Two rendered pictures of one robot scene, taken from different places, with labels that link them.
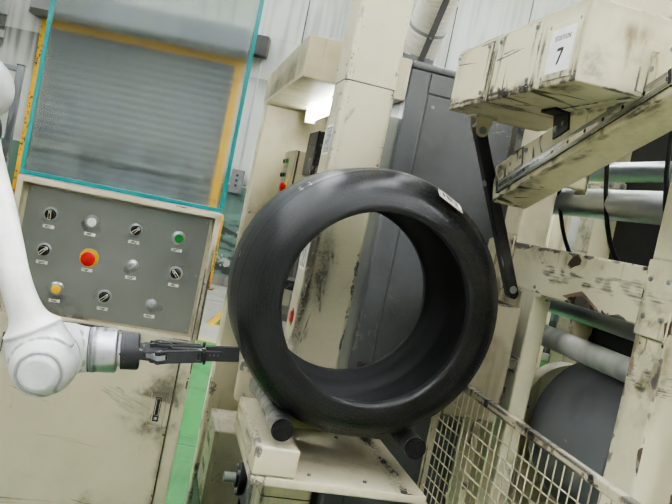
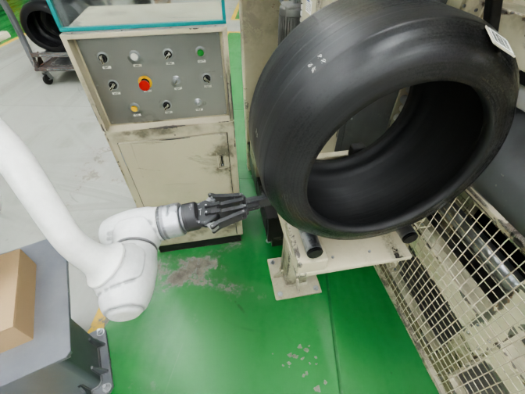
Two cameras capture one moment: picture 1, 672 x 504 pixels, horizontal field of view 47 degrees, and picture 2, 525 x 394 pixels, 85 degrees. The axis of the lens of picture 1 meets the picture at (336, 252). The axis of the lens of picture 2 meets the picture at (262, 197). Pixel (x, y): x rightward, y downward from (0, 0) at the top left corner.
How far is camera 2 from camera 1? 1.07 m
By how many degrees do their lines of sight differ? 42
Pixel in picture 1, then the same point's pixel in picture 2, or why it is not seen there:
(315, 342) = not seen: hidden behind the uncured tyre
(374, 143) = not seen: outside the picture
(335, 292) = not seen: hidden behind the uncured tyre
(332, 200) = (355, 86)
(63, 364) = (140, 302)
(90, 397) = (183, 163)
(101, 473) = (204, 193)
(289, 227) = (307, 127)
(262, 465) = (303, 270)
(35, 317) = (100, 269)
